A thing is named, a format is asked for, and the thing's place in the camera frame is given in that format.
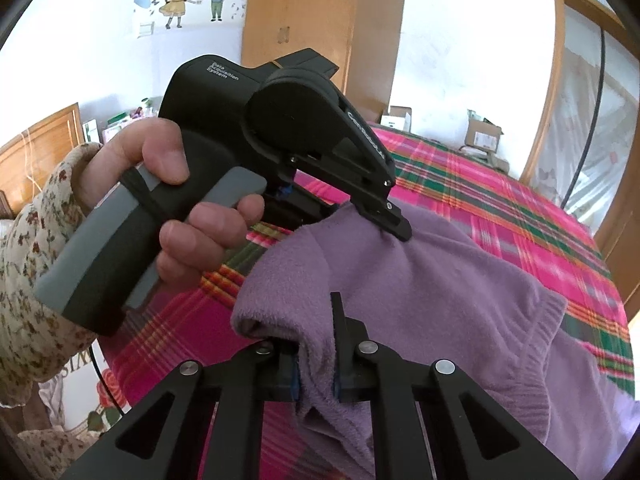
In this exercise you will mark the person's left forearm floral sleeve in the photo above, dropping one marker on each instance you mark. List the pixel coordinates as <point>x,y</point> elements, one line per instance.
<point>30,260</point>

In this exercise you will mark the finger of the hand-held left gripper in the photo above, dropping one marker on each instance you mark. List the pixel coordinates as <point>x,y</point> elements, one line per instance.
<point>387,217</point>
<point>310,207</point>

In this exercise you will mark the cluttered side table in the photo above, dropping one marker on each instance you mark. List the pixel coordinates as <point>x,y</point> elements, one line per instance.
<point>115,125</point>

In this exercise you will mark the black curtain pole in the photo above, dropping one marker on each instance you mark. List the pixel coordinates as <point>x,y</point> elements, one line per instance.
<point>597,100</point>

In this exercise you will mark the person's left hand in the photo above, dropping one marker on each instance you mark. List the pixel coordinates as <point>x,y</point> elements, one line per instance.
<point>125,150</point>

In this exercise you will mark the white cardboard box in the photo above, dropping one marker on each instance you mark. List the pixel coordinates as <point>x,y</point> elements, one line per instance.
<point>396,120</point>

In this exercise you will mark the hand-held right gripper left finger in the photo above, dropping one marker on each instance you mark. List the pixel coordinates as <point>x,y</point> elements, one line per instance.
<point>295,385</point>

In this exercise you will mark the wooden headboard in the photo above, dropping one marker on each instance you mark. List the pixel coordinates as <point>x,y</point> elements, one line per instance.
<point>35,155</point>

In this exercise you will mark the rose print white bag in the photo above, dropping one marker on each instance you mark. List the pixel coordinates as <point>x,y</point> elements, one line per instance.
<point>75,400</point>

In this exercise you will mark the wooden door frame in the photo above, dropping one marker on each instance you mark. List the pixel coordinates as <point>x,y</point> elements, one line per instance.
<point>555,35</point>

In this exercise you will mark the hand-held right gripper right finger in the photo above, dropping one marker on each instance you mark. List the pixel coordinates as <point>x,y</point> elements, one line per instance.
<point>337,385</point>

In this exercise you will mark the clear plastic door curtain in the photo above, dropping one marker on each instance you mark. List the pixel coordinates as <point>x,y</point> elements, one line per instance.
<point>590,135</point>

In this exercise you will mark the brown cardboard box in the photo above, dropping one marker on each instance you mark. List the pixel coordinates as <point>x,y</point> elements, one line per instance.
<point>482,132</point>

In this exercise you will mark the wooden wardrobe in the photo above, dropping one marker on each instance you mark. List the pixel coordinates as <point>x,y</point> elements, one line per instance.
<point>320,15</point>

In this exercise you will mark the purple knit sweater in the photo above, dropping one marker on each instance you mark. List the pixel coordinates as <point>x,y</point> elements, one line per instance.
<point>425,300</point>

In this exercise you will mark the wooden door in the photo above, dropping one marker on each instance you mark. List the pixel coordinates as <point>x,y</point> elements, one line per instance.
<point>620,250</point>

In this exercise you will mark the pink green plaid blanket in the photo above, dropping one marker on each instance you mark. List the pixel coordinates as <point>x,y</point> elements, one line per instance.
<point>475,190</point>

